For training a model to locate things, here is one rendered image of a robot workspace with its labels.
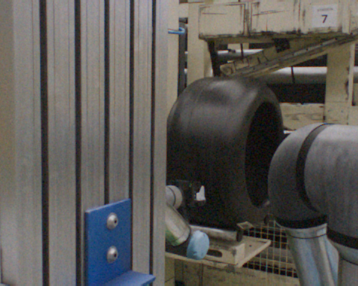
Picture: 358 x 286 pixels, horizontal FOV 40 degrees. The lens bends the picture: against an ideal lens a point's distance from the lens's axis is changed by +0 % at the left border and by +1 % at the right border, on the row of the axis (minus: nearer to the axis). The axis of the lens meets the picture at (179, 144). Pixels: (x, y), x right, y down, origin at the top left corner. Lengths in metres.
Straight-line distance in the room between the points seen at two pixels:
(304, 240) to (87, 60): 0.39
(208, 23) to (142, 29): 1.58
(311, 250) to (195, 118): 1.03
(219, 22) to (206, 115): 0.59
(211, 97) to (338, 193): 1.17
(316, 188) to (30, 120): 0.34
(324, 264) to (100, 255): 0.34
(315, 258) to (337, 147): 0.20
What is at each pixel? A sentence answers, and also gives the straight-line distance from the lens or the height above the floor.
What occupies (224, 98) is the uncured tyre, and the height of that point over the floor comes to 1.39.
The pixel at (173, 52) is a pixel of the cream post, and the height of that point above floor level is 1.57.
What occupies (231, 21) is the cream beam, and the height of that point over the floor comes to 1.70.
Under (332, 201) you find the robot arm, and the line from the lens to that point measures 0.60.
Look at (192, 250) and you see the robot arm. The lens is 1.31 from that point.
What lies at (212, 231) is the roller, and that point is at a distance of 1.82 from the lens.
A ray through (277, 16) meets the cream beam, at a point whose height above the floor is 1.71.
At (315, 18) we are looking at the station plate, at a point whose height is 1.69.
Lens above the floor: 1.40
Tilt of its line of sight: 6 degrees down
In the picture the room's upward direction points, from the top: 1 degrees clockwise
